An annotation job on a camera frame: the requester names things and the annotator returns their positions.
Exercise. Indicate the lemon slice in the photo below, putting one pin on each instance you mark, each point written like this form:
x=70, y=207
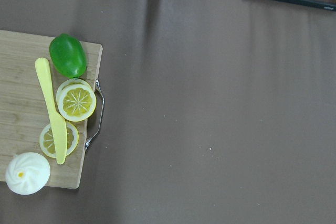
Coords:
x=46, y=141
x=76, y=100

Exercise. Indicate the yellow plastic knife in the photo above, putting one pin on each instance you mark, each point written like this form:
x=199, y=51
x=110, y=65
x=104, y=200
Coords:
x=57, y=122

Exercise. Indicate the lower lemon slice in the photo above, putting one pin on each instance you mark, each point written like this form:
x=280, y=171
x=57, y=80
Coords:
x=46, y=141

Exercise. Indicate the wooden cutting board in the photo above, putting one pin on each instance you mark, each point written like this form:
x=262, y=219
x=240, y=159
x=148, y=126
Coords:
x=23, y=110

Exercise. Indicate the upper lemon slice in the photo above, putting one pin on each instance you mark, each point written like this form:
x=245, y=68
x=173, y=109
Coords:
x=76, y=100

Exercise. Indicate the white steamed bun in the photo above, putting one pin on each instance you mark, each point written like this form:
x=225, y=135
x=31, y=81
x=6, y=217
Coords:
x=27, y=173

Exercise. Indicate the green lime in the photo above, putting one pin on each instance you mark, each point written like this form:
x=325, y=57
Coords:
x=68, y=56

